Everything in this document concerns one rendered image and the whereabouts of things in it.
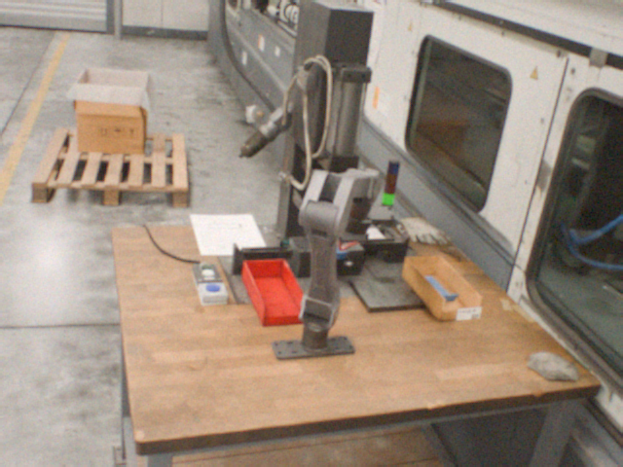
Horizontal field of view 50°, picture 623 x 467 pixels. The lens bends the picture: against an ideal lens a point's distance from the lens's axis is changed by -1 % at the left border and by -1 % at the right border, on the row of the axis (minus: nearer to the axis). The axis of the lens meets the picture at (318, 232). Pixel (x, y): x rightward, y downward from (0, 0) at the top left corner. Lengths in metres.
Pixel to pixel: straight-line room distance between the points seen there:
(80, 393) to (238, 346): 1.42
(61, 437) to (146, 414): 1.35
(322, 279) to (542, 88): 0.98
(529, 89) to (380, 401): 1.13
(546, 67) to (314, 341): 1.09
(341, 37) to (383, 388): 0.92
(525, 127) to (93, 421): 1.91
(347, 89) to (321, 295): 0.57
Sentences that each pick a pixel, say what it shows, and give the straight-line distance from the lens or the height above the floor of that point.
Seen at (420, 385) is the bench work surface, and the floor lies 0.90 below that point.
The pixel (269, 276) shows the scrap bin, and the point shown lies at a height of 0.91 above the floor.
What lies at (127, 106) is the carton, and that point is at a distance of 5.08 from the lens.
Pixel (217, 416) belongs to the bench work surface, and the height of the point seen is 0.90.
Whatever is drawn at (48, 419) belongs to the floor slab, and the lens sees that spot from 2.88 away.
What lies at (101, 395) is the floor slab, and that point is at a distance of 2.97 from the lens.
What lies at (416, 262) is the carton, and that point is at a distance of 2.06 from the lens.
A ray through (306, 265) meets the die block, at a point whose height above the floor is 0.94.
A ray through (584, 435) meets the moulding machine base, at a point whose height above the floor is 0.71.
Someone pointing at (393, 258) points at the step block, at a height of 0.92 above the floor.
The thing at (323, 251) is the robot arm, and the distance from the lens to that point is 1.48.
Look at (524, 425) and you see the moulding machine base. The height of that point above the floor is 0.53.
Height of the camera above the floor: 1.84
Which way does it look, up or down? 24 degrees down
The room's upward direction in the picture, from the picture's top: 7 degrees clockwise
